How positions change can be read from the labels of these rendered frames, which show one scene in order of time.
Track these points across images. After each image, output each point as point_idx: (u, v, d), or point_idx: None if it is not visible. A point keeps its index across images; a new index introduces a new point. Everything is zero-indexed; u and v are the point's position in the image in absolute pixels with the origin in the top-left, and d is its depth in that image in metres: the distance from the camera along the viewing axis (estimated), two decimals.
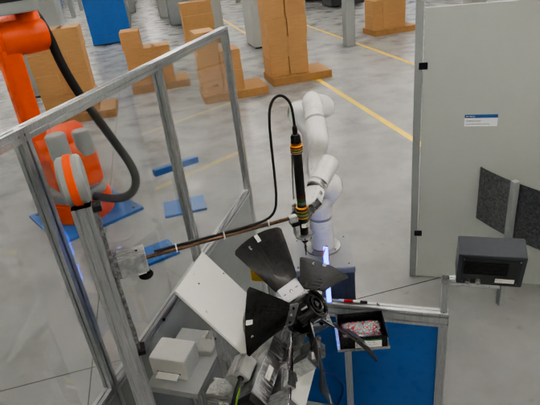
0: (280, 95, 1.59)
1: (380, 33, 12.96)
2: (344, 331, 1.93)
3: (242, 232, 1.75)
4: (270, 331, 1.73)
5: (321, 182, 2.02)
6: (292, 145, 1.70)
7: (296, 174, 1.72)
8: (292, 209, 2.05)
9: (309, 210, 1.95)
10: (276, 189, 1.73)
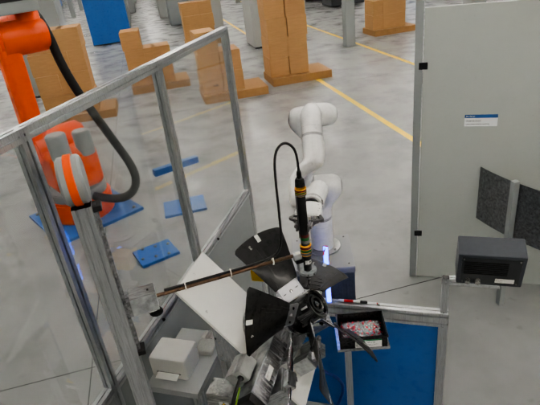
0: (285, 142, 1.66)
1: (380, 33, 12.96)
2: (344, 331, 1.93)
3: (247, 270, 1.82)
4: (270, 331, 1.73)
5: (321, 201, 1.96)
6: (296, 188, 1.78)
7: (300, 214, 1.79)
8: (292, 218, 1.87)
9: (311, 221, 1.84)
10: (281, 229, 1.80)
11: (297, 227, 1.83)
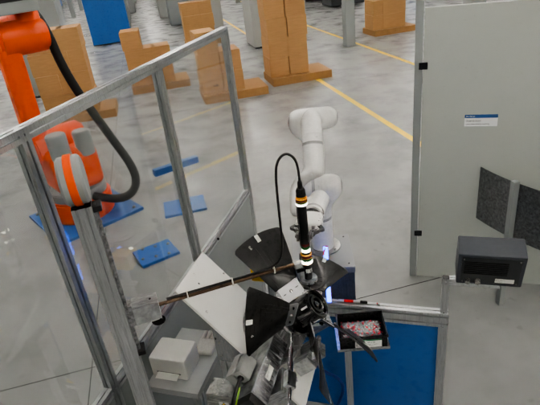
0: (286, 153, 1.68)
1: (380, 33, 12.96)
2: (344, 331, 1.93)
3: (249, 279, 1.84)
4: (270, 331, 1.73)
5: (321, 210, 1.98)
6: (297, 198, 1.80)
7: (301, 224, 1.81)
8: (293, 228, 1.89)
9: (312, 231, 1.86)
10: (282, 238, 1.82)
11: (298, 236, 1.84)
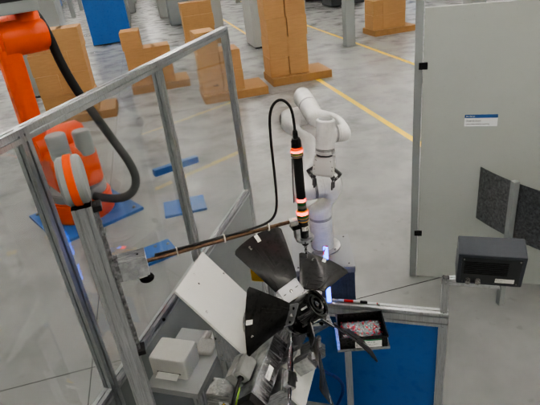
0: (280, 99, 1.59)
1: (380, 33, 12.96)
2: (344, 331, 1.93)
3: (242, 235, 1.75)
4: (270, 331, 1.73)
5: (331, 152, 2.18)
6: (292, 149, 1.71)
7: (297, 177, 1.72)
8: (308, 175, 2.27)
9: (333, 182, 2.24)
10: (277, 193, 1.73)
11: (315, 186, 2.29)
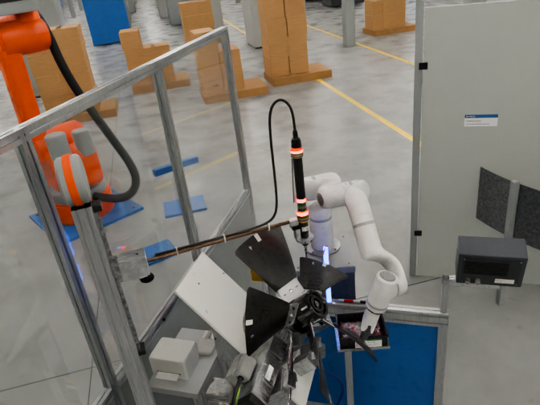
0: (280, 99, 1.59)
1: (380, 33, 12.96)
2: (318, 350, 1.76)
3: (242, 235, 1.75)
4: (264, 271, 1.90)
5: None
6: (292, 149, 1.71)
7: (297, 177, 1.72)
8: (368, 333, 1.99)
9: None
10: (277, 193, 1.73)
11: (364, 337, 2.04)
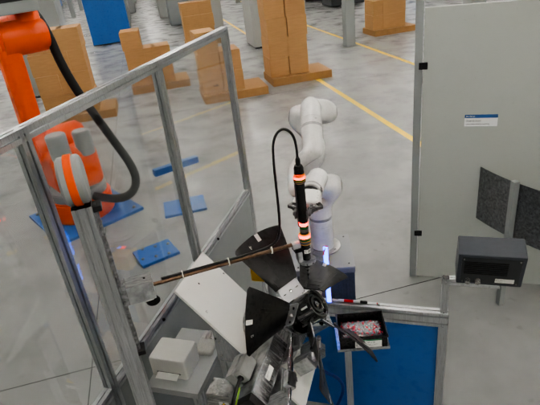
0: (284, 128, 1.64)
1: (380, 33, 12.96)
2: (318, 350, 1.76)
3: (246, 259, 1.80)
4: (264, 271, 1.90)
5: (320, 188, 1.93)
6: (295, 175, 1.76)
7: (300, 202, 1.77)
8: (291, 206, 1.85)
9: (310, 209, 1.81)
10: (280, 217, 1.78)
11: (296, 214, 1.80)
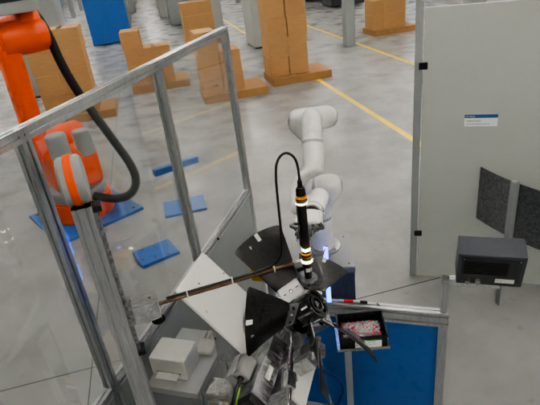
0: (286, 152, 1.68)
1: (380, 33, 12.96)
2: (318, 350, 1.76)
3: (249, 278, 1.84)
4: (264, 271, 1.90)
5: (321, 208, 1.97)
6: (297, 197, 1.80)
7: (301, 223, 1.81)
8: (293, 227, 1.89)
9: (312, 229, 1.85)
10: (282, 237, 1.82)
11: (298, 235, 1.84)
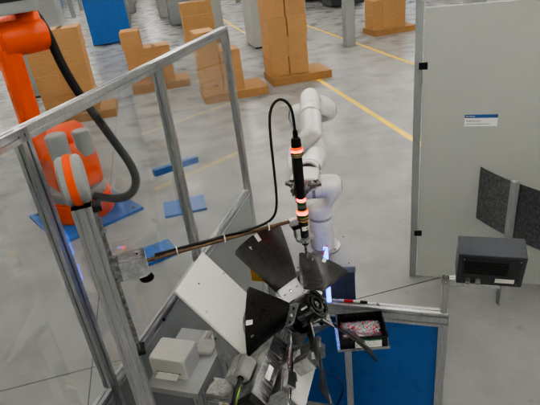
0: (280, 99, 1.59)
1: (380, 33, 12.96)
2: (318, 350, 1.76)
3: (242, 235, 1.75)
4: (264, 271, 1.90)
5: (318, 166, 1.89)
6: (292, 149, 1.71)
7: (297, 177, 1.72)
8: (288, 183, 1.80)
9: (308, 186, 1.77)
10: (277, 192, 1.73)
11: (293, 191, 1.76)
